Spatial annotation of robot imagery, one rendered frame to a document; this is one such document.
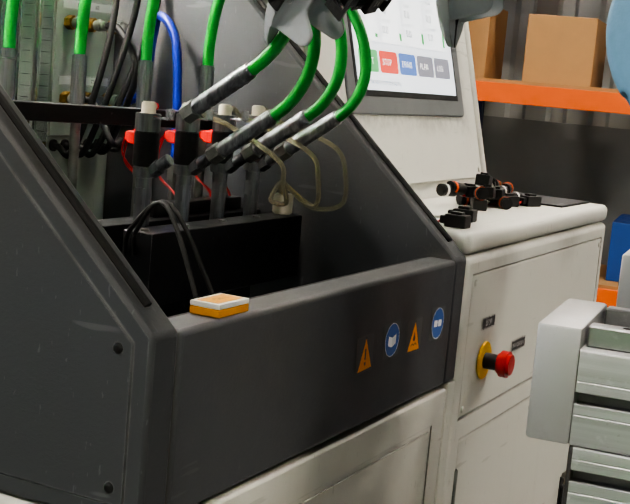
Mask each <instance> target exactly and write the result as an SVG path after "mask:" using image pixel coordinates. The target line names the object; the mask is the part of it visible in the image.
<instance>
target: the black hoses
mask: <svg viewBox="0 0 630 504"><path fill-rule="evenodd" d="M119 1H120V0H113V2H112V10H111V16H110V22H107V23H106V24H105V28H106V29H108V32H107V36H106V41H105V45H104V49H103V53H102V57H101V61H100V65H99V68H98V72H97V75H96V79H95V82H94V85H93V88H92V92H91V95H90V97H87V96H85V103H88V104H89V105H98V104H97V102H96V99H97V95H98V92H99V89H100V86H101V83H102V79H103V76H104V72H105V69H106V65H107V61H108V57H109V54H110V50H111V45H112V41H113V37H114V32H115V31H116V32H117V33H118V34H119V36H120V37H121V39H122V41H123V44H122V47H121V50H120V53H119V57H118V60H117V63H116V65H115V68H114V71H113V74H112V77H111V80H110V82H109V85H108V88H107V91H106V93H105V96H104V98H103V101H102V104H101V105H104V106H108V104H109V101H110V99H111V96H112V93H113V91H114V88H115V85H116V83H117V80H118V77H119V74H120V71H121V68H122V65H123V62H124V59H125V56H126V53H127V51H128V53H129V56H130V59H131V62H132V65H131V67H130V69H129V72H128V74H127V77H126V79H125V82H124V84H123V86H122V88H121V91H120V93H119V95H118V98H117V100H116V102H115V104H114V106H120V107H121V105H122V103H123V100H124V98H125V96H126V93H127V91H128V93H127V96H126V99H125V101H124V104H123V107H130V104H131V101H132V99H133V96H134V93H135V90H136V87H137V77H138V72H137V71H138V62H139V61H140V57H141V46H142V40H141V43H140V45H139V47H138V50H137V52H136V53H135V51H134V48H133V46H132V44H131V42H130V41H131V38H132V34H133V31H134V27H135V24H136V20H137V16H138V12H139V7H140V2H141V0H134V3H133V8H132V13H131V17H130V21H129V24H128V28H127V31H126V33H125V31H124V30H123V28H122V27H121V26H120V25H119V24H117V23H116V22H117V16H118V10H119ZM129 86H130V87H129ZM128 89H129V90H128ZM87 125H88V124H82V123H81V128H80V144H79V149H80V151H79V158H82V157H83V156H85V157H87V158H91V157H94V156H95V155H96V154H99V155H105V154H107V153H108V152H114V153H116V152H119V151H120V150H121V146H122V142H123V138H121V137H119V138H117V136H118V134H119V132H120V130H121V127H122V126H120V125H115V127H114V129H113V131H112V134H111V133H110V129H111V127H112V125H101V124H93V126H92V128H91V130H90V133H89V135H88V137H87V139H85V140H84V141H83V144H82V143H81V140H82V138H83V135H84V133H85V130H86V128H87ZM99 126H101V129H102V132H101V134H100V136H99V138H98V139H95V140H94V138H95V135H96V133H97V131H98V129H99ZM116 138H117V139H116ZM105 139H106V140H107V143H104V141H105ZM93 140H94V142H93ZM92 142H93V143H92ZM49 149H50V151H56V150H58V151H59V153H60V154H61V155H62V156H63V157H64V158H66V159H68V158H69V151H68V152H67V150H69V141H68V140H67V139H63V140H62V141H61V143H60V144H59V143H58V142H57V140H55V139H52V140H50V142H49ZM89 149H91V151H88V150H89Z"/></svg>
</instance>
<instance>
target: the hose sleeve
mask: <svg viewBox="0 0 630 504"><path fill-rule="evenodd" d="M248 64H249V63H245V64H244V65H242V66H241V67H239V68H237V69H236V70H235V71H233V72H231V73H230V74H229V75H228V76H226V77H225V78H224V79H222V80H221V81H219V82H218V83H216V84H215V85H213V86H212V87H211V88H209V89H208V90H205V91H204V92H203V93H202V94H200V95H199V96H198V97H196V98H195V99H193V100H192V101H191V107H192V109H193V111H194V112H195V113H196V114H199V115H202V114H203V113H205V112H206V111H208V110H210V109H211V108H212V107H214V106H216V105H217V104H218V103H219V102H221V101H222V100H224V99H225V98H227V97H228V96H229V95H231V94H232V93H234V92H235V91H237V90H238V89H240V88H242V87H243V86H244V85H246V84H248V83H249V82H250V81H251V80H253V79H254V78H256V75H252V74H251V73H250V71H249V70H248V67H247V65H248Z"/></svg>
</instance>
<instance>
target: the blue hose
mask: <svg viewBox="0 0 630 504"><path fill-rule="evenodd" d="M161 21H162V22H163V23H164V24H165V26H166V28H167V30H168V32H169V35H170V39H171V44H172V58H173V105H172V109H175V110H179V109H180V107H181V106H182V55H181V43H180V38H179V33H178V31H177V28H176V26H175V24H174V22H173V20H172V19H171V18H170V17H169V16H168V15H167V14H166V13H164V12H162V11H160V12H158V13H157V18H156V25H155V32H154V40H153V51H152V62H153V64H154V56H155V49H156V42H157V37H158V33H159V28H160V24H161Z"/></svg>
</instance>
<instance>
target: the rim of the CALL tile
mask: <svg viewBox="0 0 630 504"><path fill-rule="evenodd" d="M219 294H223V293H219ZM219 294H214V295H210V296H215V295H219ZM210 296H205V297H210ZM205 297H200V298H196V299H191V300H190V305H194V306H199V307H205V308H210V309H215V310H222V309H227V308H231V307H235V306H239V305H243V304H247V303H249V298H245V297H242V298H241V299H237V300H233V301H228V302H224V303H220V304H217V303H211V302H206V301H201V300H197V299H201V298H205Z"/></svg>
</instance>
